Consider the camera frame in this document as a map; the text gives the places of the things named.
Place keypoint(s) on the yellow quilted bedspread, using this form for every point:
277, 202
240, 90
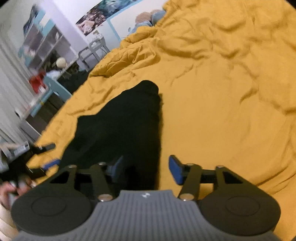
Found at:
226, 72

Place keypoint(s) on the open shelf unit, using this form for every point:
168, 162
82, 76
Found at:
43, 42

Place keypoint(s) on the black garment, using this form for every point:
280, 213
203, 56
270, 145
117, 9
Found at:
124, 135

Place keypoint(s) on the blue white desk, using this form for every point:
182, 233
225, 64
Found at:
40, 112

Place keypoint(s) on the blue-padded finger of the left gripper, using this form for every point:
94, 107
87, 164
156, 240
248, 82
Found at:
40, 171

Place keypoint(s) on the red item on desk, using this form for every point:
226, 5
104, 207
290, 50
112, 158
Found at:
37, 81

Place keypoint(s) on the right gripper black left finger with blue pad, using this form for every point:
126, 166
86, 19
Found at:
94, 182

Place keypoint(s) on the person's left hand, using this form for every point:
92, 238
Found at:
11, 192

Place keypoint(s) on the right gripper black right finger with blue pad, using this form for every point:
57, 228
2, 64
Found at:
226, 184

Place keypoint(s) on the anime wall posters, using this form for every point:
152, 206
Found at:
97, 15

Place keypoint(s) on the round white lamp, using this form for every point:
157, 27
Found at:
61, 63

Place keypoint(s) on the grey bunk bed ladder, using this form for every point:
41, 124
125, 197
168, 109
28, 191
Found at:
98, 43

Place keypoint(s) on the plush toy on bed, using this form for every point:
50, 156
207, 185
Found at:
148, 19

